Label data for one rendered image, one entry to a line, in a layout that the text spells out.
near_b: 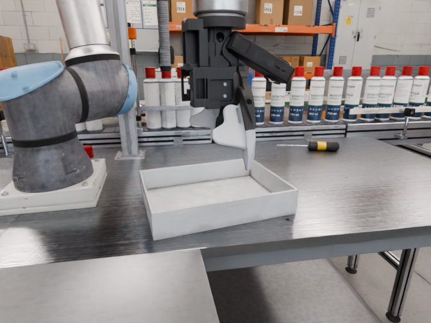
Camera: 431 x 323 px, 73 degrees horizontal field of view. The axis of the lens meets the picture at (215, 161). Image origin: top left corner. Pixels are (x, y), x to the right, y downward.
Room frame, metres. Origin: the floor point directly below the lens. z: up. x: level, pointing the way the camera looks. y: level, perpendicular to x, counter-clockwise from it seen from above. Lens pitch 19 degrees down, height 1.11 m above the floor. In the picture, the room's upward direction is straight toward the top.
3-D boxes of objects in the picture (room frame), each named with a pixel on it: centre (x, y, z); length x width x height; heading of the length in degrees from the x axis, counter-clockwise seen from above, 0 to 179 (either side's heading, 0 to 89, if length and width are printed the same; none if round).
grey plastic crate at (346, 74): (2.74, -1.25, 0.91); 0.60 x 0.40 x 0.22; 106
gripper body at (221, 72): (0.44, 0.00, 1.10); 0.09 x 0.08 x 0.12; 110
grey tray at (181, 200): (0.55, 0.01, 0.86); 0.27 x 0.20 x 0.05; 109
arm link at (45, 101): (0.58, 0.34, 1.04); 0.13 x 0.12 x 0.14; 140
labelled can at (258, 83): (1.08, -0.15, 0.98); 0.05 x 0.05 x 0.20
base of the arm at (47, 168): (0.58, 0.34, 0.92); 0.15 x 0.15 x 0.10
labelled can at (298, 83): (1.10, -0.30, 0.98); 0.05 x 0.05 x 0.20
